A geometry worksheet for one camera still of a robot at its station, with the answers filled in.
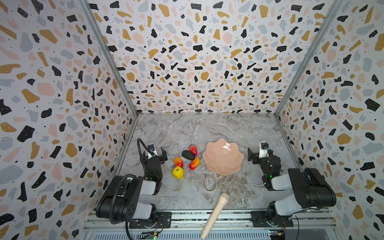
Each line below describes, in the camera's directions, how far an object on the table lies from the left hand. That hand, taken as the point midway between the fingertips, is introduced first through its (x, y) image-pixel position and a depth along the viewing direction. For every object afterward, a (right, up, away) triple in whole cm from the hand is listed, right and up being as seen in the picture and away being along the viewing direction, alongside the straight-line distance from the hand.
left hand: (152, 147), depth 87 cm
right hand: (+61, +1, +3) cm, 61 cm away
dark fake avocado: (+20, -6, +8) cm, 23 cm away
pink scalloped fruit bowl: (+42, -8, +10) cm, 44 cm away
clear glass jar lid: (+33, -21, 0) cm, 39 cm away
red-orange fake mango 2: (+24, -10, +5) cm, 27 cm away
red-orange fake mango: (+14, -9, +3) cm, 17 cm away
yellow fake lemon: (+15, -14, -1) cm, 21 cm away
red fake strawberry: (+23, -3, +10) cm, 26 cm away
